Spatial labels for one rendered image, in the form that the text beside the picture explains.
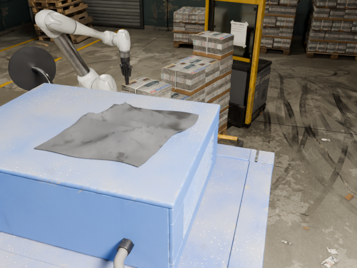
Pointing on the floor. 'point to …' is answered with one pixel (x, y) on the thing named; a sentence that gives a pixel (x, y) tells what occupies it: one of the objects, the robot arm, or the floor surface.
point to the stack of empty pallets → (58, 6)
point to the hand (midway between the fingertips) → (127, 80)
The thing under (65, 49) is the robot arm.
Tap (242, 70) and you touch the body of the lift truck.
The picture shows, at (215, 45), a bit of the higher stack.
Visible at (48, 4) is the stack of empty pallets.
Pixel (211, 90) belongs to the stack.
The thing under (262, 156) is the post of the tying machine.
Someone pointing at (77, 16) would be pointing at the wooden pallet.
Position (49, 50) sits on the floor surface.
